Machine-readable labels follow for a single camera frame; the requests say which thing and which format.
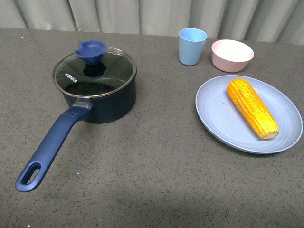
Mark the glass lid blue knob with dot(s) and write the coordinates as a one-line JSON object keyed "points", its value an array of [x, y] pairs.
{"points": [[94, 70]]}

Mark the white curtain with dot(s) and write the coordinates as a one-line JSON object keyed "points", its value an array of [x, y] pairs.
{"points": [[255, 20]]}

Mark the dark blue saucepan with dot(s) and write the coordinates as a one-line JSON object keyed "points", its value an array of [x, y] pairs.
{"points": [[94, 110]]}

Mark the pink bowl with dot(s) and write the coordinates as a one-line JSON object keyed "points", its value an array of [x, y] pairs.
{"points": [[230, 55]]}

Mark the light blue plate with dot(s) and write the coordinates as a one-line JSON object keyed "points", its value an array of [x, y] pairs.
{"points": [[222, 119]]}

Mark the light blue cup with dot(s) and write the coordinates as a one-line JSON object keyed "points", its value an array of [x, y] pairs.
{"points": [[191, 45]]}

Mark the yellow corn cob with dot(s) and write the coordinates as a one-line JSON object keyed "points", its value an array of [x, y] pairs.
{"points": [[253, 109]]}

